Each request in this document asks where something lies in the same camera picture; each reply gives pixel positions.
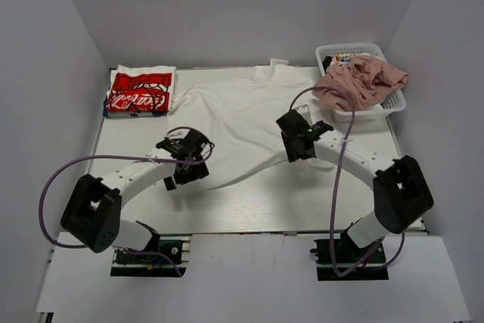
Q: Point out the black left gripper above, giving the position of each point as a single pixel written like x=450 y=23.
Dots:
x=190 y=173

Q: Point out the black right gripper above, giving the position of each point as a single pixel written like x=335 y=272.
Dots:
x=297 y=147

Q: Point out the white t-shirt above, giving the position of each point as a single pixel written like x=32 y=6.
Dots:
x=238 y=114

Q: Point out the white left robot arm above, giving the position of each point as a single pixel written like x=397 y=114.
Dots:
x=93 y=212

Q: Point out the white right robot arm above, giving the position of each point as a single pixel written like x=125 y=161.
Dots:
x=401 y=194

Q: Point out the folded red Coca-Cola t-shirt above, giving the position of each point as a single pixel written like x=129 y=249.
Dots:
x=141 y=89

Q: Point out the pink t-shirt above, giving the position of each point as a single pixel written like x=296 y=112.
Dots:
x=358 y=85

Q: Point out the colourful garment in basket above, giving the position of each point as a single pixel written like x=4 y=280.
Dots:
x=340 y=59

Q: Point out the white plastic laundry basket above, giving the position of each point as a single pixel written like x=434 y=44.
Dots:
x=393 y=103

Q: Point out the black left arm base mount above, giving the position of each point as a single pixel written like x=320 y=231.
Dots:
x=169 y=261

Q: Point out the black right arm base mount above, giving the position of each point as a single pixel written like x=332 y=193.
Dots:
x=345 y=258

